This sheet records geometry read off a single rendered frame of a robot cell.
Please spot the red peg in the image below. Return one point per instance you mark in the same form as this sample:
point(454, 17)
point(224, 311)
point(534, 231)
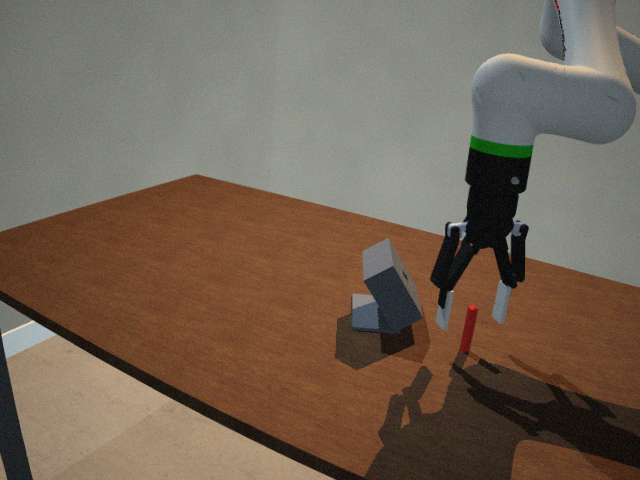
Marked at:
point(468, 328)

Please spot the grey sloped panel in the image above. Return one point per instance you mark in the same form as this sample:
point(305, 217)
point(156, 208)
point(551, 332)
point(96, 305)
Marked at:
point(394, 293)

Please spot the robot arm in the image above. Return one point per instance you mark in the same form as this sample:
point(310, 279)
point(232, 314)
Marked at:
point(515, 98)

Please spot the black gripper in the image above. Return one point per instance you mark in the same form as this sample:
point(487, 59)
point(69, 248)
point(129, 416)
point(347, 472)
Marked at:
point(478, 229)

